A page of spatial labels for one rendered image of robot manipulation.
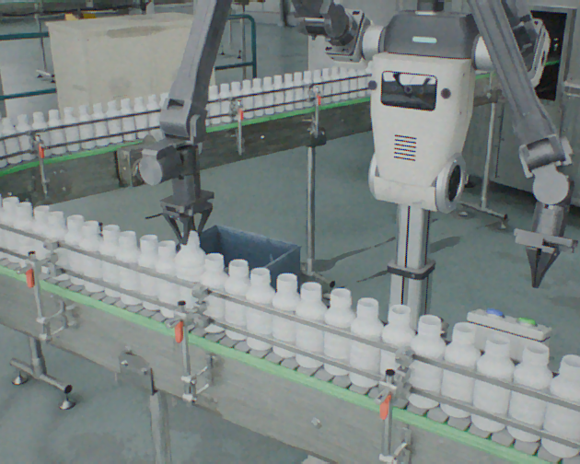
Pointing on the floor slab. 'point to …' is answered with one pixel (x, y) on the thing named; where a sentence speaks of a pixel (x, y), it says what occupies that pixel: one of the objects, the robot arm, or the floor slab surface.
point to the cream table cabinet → (117, 58)
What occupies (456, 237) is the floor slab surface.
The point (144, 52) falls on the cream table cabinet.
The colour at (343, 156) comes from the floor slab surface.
